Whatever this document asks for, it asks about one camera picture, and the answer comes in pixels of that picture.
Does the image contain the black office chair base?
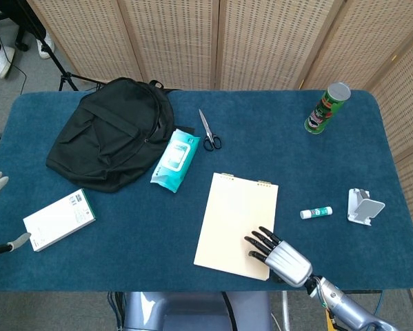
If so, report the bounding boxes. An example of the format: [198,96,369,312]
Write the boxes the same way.
[0,15,30,52]

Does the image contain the black tripod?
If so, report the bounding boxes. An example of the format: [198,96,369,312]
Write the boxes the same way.
[16,0,107,92]

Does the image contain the white shoe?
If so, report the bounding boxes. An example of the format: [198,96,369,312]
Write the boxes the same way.
[0,44,16,79]
[36,33,55,60]

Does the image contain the black fabric backpack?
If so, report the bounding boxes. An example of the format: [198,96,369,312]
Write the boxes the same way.
[46,77,183,193]

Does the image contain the black handled scissors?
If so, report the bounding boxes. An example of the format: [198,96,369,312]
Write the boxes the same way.
[198,108,223,152]

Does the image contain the green Pringles can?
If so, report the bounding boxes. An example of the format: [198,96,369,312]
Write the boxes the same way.
[303,81,352,136]

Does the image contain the white phone stand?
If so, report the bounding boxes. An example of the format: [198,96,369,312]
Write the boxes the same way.
[346,188,386,227]

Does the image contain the teal wet wipes pack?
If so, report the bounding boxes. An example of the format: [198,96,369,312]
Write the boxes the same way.
[150,128,201,194]

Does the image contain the blue-grey robot torso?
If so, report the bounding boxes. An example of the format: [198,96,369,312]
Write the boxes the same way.
[123,291,274,331]

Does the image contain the cream spiral notebook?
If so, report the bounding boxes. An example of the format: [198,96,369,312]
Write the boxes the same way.
[193,172,280,281]

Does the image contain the white box with green edge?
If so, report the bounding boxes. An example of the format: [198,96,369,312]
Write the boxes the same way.
[22,188,97,252]

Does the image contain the blue table cloth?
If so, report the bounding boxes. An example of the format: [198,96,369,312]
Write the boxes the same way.
[0,90,413,293]

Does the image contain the white green glue stick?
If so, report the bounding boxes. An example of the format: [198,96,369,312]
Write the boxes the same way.
[299,205,333,220]

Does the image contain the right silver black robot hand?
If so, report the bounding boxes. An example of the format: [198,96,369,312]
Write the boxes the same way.
[243,225,313,288]

